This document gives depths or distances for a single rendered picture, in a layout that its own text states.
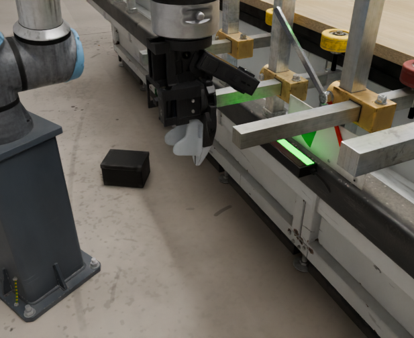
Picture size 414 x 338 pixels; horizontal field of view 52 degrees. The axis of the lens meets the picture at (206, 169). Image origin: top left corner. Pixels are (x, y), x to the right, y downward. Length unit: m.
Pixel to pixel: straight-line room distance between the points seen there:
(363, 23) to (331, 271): 0.88
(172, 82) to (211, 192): 1.44
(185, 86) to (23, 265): 1.03
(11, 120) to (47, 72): 0.17
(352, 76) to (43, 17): 0.79
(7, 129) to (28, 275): 0.50
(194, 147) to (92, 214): 1.33
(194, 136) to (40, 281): 1.04
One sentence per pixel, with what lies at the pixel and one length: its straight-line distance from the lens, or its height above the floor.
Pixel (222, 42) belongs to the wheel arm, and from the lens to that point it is 1.20.
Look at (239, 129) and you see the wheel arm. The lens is 0.70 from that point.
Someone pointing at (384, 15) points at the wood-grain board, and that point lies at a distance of 1.34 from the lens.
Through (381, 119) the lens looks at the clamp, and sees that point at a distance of 0.83.
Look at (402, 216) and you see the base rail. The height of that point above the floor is 0.70.
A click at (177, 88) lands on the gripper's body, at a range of 0.59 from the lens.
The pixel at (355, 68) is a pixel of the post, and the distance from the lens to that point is 0.84.
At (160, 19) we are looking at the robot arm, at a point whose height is 1.05.
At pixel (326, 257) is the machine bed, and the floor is 0.17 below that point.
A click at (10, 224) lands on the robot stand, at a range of 1.39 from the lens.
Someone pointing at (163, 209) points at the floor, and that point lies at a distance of 1.91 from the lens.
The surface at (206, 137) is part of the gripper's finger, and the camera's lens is 0.64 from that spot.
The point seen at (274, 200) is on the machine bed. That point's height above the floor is 0.17.
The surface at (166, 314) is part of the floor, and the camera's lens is 1.51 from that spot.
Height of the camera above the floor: 1.19
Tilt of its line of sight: 33 degrees down
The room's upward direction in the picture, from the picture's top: straight up
